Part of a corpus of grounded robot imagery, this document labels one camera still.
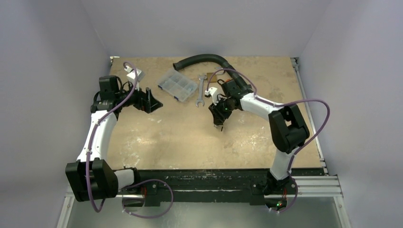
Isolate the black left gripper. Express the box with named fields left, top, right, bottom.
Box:
left=115, top=80, right=162, bottom=113

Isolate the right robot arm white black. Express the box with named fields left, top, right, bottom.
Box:
left=204, top=78, right=310, bottom=195

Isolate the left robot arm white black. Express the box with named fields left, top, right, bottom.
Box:
left=65, top=73, right=163, bottom=202

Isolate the clear plastic compartment box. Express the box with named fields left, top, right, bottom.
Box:
left=157, top=68, right=198, bottom=102

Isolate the brass padlock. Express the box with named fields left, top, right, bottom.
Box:
left=206, top=71, right=225, bottom=83

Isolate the silver open-end wrench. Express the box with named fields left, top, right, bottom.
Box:
left=195, top=75, right=207, bottom=107

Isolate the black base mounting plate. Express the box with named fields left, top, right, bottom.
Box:
left=119, top=168, right=298, bottom=207

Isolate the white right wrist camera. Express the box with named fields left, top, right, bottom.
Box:
left=204, top=87, right=227, bottom=106

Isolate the black corrugated hose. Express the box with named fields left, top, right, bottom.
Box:
left=173, top=54, right=252, bottom=94

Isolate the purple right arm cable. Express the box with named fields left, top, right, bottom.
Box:
left=206, top=68, right=331, bottom=177

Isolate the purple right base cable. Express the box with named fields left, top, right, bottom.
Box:
left=268, top=176, right=299, bottom=215

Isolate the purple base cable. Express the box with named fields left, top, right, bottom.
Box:
left=268, top=176, right=299, bottom=215
left=121, top=179, right=174, bottom=219

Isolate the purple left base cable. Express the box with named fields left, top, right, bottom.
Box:
left=121, top=179, right=174, bottom=219

